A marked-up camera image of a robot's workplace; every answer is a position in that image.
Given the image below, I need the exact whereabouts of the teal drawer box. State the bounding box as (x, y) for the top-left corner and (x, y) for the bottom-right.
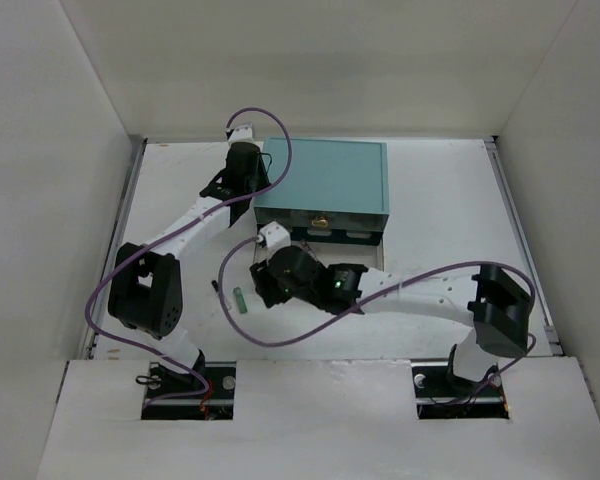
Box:
(253, 137), (390, 215)

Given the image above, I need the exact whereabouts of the clear mascara tube black cap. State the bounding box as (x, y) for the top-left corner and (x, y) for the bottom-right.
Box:
(211, 279), (231, 311)

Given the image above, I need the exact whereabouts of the aluminium table rail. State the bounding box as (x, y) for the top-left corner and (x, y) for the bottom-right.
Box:
(78, 134), (147, 360)
(484, 136), (564, 357)

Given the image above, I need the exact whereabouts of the left aluminium table rail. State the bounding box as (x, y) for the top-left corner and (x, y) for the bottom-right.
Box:
(78, 134), (147, 360)

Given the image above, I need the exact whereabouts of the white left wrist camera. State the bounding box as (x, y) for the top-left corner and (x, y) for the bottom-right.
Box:
(225, 122), (256, 145)

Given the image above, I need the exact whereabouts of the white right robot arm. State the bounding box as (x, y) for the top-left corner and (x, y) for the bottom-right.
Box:
(250, 246), (535, 396)

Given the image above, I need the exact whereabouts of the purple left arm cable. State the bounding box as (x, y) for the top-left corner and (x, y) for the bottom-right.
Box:
(85, 106), (294, 407)

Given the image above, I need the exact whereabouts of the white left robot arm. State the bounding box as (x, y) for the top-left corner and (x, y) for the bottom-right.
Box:
(107, 141), (270, 399)

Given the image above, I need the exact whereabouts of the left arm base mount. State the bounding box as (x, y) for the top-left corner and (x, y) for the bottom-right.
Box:
(135, 362), (237, 421)

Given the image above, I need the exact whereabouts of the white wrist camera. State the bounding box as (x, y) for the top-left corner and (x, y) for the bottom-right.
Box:
(225, 122), (256, 145)
(257, 221), (291, 252)

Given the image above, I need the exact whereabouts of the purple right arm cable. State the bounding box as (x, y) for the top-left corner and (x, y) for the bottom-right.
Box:
(218, 234), (537, 347)

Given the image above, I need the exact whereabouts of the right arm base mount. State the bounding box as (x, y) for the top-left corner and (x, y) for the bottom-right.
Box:
(412, 364), (509, 420)

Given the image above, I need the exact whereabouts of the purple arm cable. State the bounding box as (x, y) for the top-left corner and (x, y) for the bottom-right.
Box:
(85, 106), (294, 407)
(218, 234), (537, 347)

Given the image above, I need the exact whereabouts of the green lip balm tube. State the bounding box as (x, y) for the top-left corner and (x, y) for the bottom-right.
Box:
(233, 287), (248, 315)

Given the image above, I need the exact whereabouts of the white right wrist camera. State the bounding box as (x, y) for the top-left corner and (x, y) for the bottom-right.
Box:
(257, 221), (291, 252)

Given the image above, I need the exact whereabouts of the right aluminium table rail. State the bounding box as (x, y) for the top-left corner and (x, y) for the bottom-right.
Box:
(484, 136), (564, 357)

